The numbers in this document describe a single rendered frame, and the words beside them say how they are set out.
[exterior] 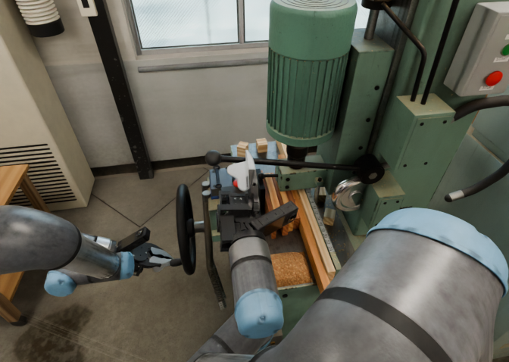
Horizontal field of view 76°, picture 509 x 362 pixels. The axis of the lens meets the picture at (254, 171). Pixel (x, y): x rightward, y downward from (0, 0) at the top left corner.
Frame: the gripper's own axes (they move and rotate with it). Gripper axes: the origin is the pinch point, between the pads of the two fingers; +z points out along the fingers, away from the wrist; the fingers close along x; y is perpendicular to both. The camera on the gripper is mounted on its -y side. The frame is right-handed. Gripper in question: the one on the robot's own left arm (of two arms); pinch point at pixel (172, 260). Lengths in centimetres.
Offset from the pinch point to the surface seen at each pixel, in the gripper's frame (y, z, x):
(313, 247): -40, 24, 19
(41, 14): -20, -77, -105
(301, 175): -49, 20, 2
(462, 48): -94, 24, 13
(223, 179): -36.2, 1.9, -2.6
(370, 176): -63, 27, 15
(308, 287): -34.1, 24.0, 27.3
